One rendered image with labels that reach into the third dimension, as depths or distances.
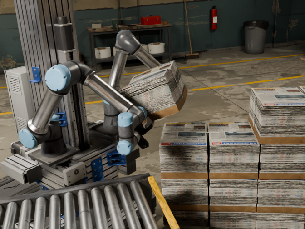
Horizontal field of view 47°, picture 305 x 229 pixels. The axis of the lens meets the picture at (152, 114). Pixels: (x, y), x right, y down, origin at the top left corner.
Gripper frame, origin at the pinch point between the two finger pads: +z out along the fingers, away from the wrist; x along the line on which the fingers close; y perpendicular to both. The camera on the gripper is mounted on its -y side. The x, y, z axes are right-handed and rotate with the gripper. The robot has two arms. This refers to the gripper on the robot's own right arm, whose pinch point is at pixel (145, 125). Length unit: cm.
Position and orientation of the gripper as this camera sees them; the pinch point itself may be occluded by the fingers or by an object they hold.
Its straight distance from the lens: 199.0
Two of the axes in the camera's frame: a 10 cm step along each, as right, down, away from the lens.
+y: -4.0, -8.9, -2.3
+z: 2.5, -3.5, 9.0
